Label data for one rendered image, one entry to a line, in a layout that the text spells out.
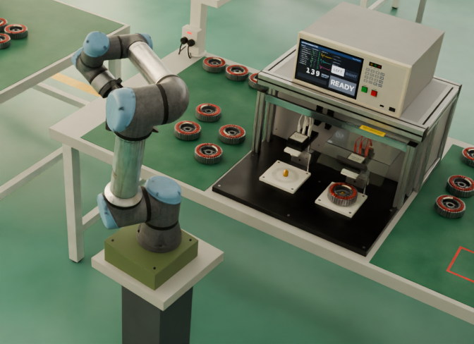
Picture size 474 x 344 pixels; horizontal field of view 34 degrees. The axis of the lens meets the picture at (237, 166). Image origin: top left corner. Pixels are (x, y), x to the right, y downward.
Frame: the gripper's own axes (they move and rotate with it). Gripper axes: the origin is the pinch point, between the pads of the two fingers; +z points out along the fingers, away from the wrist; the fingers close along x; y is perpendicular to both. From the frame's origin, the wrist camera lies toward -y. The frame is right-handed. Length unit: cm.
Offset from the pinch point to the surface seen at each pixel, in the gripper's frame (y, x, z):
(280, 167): -14, 65, 31
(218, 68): -41, 119, -29
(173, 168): -37, 42, 4
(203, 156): -30, 52, 8
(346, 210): 2, 57, 61
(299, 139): 1, 67, 28
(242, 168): -22, 57, 22
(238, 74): -35, 118, -19
